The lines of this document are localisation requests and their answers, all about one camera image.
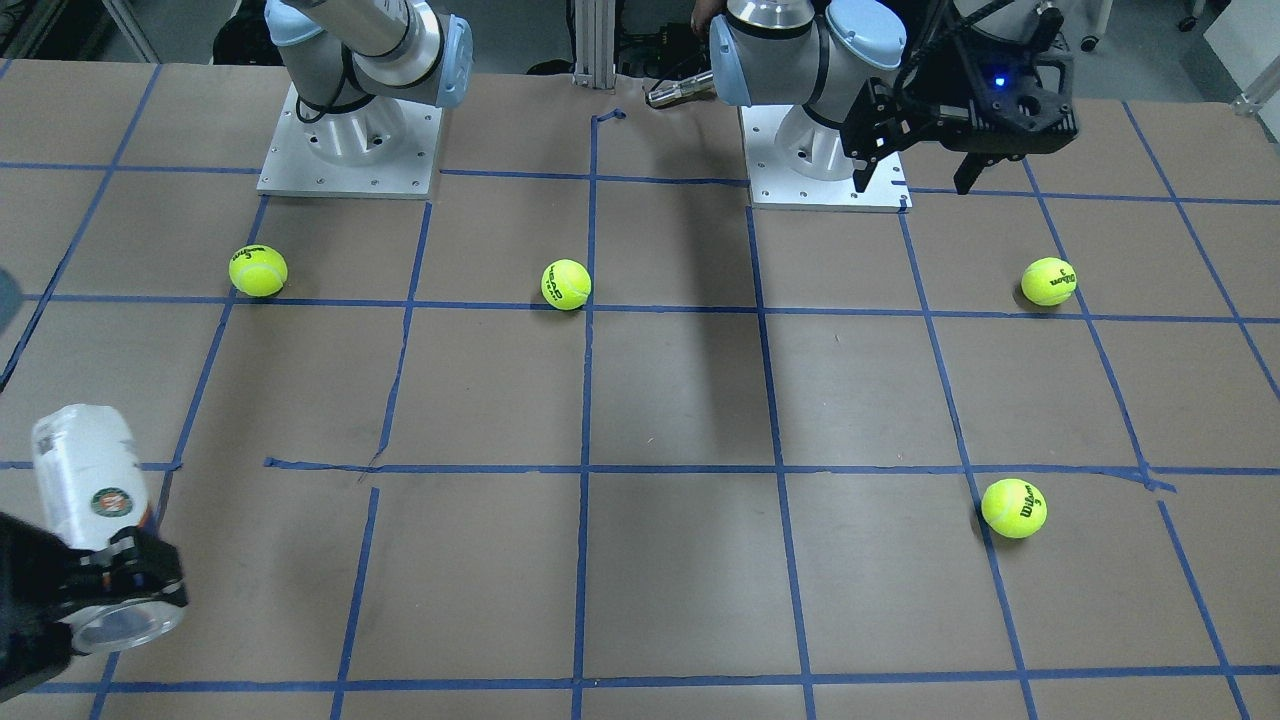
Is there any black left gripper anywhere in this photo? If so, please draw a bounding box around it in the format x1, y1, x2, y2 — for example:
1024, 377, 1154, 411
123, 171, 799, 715
840, 50, 1080, 196

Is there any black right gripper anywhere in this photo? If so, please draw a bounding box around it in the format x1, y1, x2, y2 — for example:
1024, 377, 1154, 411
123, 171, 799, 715
1, 512, 189, 702

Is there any white tennis ball can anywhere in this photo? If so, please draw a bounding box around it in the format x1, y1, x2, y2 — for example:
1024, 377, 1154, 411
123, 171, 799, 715
31, 404, 180, 655

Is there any tennis ball near right arm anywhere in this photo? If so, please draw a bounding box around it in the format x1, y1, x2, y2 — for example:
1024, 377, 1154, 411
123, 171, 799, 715
228, 243, 289, 297

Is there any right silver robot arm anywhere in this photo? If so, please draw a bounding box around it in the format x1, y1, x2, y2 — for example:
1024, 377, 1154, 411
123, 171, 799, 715
3, 1, 474, 700

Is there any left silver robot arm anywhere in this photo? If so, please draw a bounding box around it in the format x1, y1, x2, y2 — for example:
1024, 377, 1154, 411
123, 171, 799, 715
708, 1, 1079, 195

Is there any tennis ball far corner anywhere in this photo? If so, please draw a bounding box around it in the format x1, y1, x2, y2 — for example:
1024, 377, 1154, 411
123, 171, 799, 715
1020, 258, 1078, 307

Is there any tennis ball near left gripper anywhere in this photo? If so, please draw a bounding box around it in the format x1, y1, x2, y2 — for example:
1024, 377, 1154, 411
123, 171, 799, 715
980, 478, 1048, 541

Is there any centre Head tennis ball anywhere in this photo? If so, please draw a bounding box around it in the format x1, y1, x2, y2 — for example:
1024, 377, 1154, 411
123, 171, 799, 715
540, 258, 593, 311

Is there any person in black clothes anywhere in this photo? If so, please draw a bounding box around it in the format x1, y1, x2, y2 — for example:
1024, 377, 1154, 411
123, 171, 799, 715
689, 0, 727, 38

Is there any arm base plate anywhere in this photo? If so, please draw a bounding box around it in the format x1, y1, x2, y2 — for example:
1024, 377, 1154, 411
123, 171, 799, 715
739, 105, 913, 213
256, 88, 445, 201

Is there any aluminium frame post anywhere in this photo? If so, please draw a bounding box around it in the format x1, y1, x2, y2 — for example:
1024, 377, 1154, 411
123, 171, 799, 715
570, 0, 618, 94

